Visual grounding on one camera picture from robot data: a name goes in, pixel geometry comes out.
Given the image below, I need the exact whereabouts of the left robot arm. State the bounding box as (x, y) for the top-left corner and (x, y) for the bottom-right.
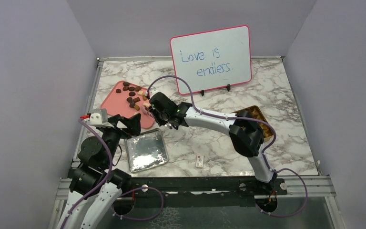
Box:
(57, 109), (141, 229)

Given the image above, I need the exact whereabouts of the small white red card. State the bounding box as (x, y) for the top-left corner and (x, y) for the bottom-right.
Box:
(195, 156), (204, 168)

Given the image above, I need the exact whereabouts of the silver tin lid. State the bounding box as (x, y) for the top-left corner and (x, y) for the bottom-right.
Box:
(124, 128), (169, 173)

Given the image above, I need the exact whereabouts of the pink framed whiteboard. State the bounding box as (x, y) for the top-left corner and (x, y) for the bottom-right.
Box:
(170, 25), (253, 95)

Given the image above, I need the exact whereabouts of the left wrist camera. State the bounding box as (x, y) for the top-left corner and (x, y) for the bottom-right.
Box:
(86, 108), (108, 126)

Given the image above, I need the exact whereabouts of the black metal base rail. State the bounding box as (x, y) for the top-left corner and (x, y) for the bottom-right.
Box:
(114, 176), (287, 208)

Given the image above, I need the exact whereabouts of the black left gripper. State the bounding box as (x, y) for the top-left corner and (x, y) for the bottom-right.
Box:
(101, 112), (141, 167)

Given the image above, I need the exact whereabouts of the pink plastic tray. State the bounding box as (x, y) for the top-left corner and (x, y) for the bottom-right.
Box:
(101, 81), (155, 129)

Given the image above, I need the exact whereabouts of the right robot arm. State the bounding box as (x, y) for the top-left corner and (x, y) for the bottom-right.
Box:
(149, 92), (277, 194)

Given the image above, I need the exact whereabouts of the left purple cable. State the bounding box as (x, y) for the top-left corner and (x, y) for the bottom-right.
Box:
(58, 118), (165, 229)

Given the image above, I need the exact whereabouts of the gold chocolate box tray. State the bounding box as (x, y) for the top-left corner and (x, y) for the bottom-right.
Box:
(234, 105), (274, 142)

